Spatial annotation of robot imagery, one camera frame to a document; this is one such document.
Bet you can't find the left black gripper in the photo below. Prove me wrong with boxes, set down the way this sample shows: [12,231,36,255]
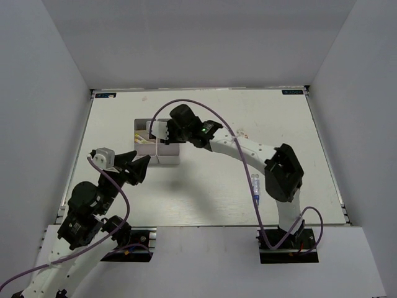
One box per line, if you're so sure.
[97,150,152,214]

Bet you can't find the white boxed eraser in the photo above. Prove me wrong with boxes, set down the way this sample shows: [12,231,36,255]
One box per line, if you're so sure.
[236,129,248,138]

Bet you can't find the clear glue bottle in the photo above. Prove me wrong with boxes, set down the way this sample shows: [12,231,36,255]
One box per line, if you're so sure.
[251,174,261,205]

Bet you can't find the pale yellow capped marker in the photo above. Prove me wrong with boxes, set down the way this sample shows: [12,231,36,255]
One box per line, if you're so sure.
[135,139,155,145]

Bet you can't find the orange capped white marker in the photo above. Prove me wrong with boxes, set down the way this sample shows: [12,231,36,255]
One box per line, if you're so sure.
[135,133,148,141]

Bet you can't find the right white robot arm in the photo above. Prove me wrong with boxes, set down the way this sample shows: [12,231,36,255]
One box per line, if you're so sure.
[148,104,305,250]

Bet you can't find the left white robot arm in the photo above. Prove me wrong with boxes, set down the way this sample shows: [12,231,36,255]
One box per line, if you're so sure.
[13,148,151,297]

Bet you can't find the left white organizer box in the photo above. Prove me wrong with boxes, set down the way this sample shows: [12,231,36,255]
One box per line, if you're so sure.
[133,118,158,165]

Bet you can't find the white organizer box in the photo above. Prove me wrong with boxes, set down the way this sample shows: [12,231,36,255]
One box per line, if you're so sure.
[133,118,158,165]
[157,119,180,165]

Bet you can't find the right white organizer box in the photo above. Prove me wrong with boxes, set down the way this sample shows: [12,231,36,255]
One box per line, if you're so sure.
[157,119,180,165]

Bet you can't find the left blue corner label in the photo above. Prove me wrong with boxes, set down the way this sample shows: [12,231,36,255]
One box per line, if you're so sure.
[95,93,117,99]

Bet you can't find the blue corner label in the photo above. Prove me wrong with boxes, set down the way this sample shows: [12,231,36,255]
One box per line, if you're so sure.
[282,89,304,95]
[95,93,117,99]

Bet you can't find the right blue corner label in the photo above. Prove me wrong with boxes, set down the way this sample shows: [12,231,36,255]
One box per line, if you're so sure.
[282,89,304,95]

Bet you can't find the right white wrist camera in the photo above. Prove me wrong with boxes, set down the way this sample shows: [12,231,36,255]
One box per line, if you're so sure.
[146,120,169,140]

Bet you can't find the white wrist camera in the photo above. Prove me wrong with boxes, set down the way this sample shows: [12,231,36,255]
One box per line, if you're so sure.
[87,147,115,170]
[146,120,169,140]

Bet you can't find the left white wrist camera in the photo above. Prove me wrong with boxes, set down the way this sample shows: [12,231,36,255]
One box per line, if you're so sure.
[87,147,115,170]

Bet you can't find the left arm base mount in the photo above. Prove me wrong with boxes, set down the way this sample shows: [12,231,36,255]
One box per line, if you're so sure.
[101,227,157,263]

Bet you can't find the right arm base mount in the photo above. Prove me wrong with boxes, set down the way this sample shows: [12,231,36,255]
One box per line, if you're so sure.
[256,228,319,264]

